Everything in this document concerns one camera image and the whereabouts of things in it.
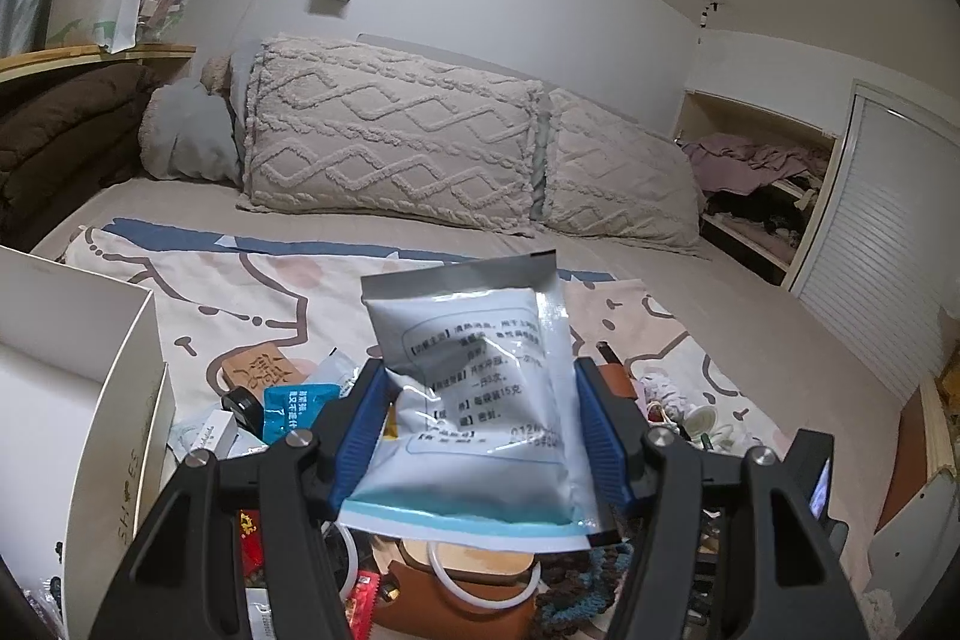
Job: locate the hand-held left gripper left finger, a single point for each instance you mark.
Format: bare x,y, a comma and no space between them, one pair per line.
360,437

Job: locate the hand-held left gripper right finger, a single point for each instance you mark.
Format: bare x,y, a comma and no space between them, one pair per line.
604,437

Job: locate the white medicine sachet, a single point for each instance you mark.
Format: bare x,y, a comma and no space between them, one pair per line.
480,385

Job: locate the blue brown knitted pouch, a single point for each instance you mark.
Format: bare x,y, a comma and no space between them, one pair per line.
577,580

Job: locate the oval wooden brush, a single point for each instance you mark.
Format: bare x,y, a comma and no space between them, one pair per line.
480,561

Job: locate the white cardboard shoe box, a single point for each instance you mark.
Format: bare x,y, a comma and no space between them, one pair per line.
60,400

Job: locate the brown leather wallet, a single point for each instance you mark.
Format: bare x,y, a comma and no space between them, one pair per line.
616,379

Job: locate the blue and white packet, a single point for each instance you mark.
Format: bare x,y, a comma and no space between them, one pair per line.
292,404

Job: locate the white scrunchie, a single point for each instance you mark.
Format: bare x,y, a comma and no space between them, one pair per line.
664,386

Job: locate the carved brown wooden block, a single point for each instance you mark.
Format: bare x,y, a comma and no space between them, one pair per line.
259,370

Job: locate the small black round case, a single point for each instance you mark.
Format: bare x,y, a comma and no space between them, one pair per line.
241,405

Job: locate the white-rimmed round mirror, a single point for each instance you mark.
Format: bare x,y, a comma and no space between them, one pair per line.
349,565

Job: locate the small white box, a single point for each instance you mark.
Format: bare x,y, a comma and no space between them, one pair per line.
214,434

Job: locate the beige bed sheet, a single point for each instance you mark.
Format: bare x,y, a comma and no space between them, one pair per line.
750,310

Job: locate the small red snack packet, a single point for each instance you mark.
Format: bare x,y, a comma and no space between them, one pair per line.
361,602

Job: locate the brown leather case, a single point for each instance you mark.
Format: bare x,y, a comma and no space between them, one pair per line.
420,610

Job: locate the cartoon printed blanket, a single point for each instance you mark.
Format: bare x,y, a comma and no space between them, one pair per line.
225,302

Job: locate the white louvred door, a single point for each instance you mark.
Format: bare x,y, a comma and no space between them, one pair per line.
885,235

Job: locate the large beige textured pillow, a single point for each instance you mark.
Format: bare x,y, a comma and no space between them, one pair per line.
390,138

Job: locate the pink clothes pile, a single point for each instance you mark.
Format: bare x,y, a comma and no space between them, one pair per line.
735,156

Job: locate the grey plush pillow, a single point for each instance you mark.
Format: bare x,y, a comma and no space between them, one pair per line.
187,130

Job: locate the folded brown duvet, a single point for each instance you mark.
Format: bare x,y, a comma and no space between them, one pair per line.
60,138

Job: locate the wooden shelf unit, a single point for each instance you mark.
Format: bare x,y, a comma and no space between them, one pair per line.
75,57

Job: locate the wall niche shelf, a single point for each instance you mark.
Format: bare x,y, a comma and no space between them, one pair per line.
757,235

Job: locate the black wall hook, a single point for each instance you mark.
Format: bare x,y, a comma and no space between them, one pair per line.
705,8

